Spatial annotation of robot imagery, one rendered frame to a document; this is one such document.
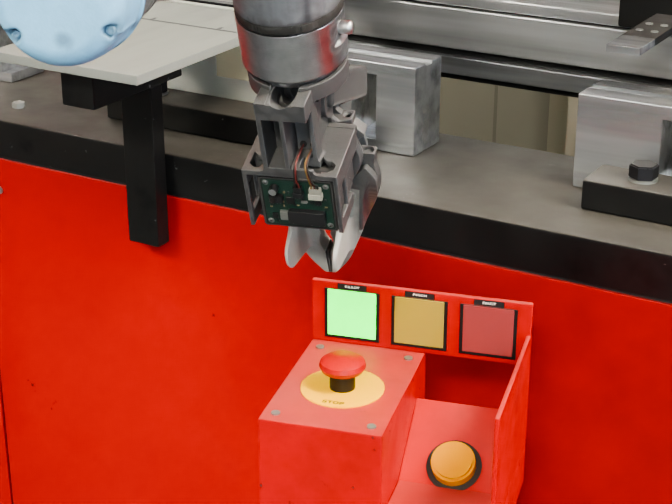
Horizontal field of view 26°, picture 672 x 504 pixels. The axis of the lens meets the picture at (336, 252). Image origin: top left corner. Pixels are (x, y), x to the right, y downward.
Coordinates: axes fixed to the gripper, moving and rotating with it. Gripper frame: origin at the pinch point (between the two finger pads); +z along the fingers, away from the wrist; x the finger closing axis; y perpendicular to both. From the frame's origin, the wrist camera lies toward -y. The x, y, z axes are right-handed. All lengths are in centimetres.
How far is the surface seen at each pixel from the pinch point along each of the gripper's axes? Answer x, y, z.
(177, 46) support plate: -23.3, -29.2, 1.7
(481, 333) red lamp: 10.5, -6.5, 14.2
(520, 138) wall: -20, -217, 157
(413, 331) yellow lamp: 4.4, -6.4, 14.8
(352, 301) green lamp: -1.2, -7.3, 12.7
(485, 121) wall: -30, -223, 157
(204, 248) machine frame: -22.3, -23.6, 23.4
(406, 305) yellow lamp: 3.7, -7.3, 12.5
